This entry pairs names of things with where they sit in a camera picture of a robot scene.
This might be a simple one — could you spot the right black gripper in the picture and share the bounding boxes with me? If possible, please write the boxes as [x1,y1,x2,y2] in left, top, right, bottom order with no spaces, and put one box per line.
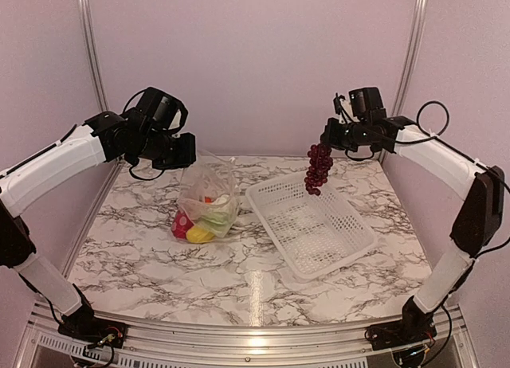
[320,116,369,151]

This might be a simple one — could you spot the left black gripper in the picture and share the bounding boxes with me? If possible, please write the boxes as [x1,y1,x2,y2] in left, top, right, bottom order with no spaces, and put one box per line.
[136,127,195,170]

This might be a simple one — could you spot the dark red toy grapes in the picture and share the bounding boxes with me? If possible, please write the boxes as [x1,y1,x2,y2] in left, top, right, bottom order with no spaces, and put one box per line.
[304,143,333,196]

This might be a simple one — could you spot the clear zip top bag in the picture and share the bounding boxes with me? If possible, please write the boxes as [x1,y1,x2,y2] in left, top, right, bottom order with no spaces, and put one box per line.
[171,150,240,244]

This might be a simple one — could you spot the red toy bell pepper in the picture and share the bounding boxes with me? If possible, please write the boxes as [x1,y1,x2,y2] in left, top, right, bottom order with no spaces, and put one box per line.
[171,210,194,241]

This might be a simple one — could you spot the white toy cauliflower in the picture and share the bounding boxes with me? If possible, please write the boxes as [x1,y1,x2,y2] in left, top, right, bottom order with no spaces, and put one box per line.
[195,194,239,238]

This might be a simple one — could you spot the yellow toy fruit front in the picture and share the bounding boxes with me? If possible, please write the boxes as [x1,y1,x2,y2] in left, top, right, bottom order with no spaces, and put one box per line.
[186,225,215,245]

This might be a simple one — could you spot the white plastic basket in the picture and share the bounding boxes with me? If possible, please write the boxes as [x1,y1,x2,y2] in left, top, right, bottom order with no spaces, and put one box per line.
[245,172,379,280]

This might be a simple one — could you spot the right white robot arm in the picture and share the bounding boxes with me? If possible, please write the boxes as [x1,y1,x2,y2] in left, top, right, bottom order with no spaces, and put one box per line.
[320,116,506,343]

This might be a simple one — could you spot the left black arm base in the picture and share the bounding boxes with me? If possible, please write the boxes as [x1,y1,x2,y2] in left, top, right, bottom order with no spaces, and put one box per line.
[58,293,128,349]

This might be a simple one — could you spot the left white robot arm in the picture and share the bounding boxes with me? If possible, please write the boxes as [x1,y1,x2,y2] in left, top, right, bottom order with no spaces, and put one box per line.
[1,107,196,340]

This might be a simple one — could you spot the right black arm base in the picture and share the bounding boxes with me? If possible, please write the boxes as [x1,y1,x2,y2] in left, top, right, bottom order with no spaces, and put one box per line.
[364,296,437,350]

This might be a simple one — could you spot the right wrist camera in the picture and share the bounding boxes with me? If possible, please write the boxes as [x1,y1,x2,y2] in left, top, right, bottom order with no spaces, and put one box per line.
[333,87,387,124]

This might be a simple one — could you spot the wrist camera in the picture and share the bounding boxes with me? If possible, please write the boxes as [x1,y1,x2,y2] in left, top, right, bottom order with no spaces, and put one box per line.
[333,87,387,124]
[122,87,188,135]

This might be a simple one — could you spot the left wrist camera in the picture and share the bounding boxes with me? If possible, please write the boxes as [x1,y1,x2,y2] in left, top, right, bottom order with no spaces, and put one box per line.
[122,87,188,135]

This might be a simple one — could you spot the right aluminium frame post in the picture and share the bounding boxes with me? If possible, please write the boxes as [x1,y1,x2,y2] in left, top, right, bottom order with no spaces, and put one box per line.
[390,0,429,116]

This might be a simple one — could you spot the aluminium frame post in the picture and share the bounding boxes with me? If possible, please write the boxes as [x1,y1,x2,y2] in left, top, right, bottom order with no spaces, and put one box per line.
[77,0,109,111]
[390,0,429,116]

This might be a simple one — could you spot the left aluminium frame post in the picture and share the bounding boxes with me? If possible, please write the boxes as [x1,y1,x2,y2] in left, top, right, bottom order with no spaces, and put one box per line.
[77,0,109,111]

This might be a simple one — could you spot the front aluminium rail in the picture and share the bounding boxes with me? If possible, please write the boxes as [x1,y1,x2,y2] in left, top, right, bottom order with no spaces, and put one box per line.
[15,299,479,368]

